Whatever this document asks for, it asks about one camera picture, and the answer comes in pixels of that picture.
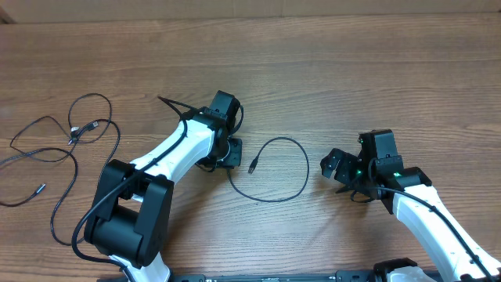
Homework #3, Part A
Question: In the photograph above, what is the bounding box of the black usb cable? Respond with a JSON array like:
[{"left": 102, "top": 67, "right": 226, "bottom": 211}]
[
  {"left": 0, "top": 117, "right": 121, "bottom": 247},
  {"left": 9, "top": 92, "right": 114, "bottom": 163},
  {"left": 225, "top": 136, "right": 311, "bottom": 204}
]

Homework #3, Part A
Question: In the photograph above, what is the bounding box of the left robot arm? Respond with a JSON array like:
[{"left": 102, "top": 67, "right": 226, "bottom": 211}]
[{"left": 74, "top": 91, "right": 243, "bottom": 281}]

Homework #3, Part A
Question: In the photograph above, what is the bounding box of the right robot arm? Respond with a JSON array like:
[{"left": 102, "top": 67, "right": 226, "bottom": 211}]
[{"left": 320, "top": 129, "right": 500, "bottom": 281}]

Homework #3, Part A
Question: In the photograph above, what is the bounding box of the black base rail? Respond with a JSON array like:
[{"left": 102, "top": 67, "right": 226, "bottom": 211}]
[{"left": 97, "top": 268, "right": 392, "bottom": 282}]

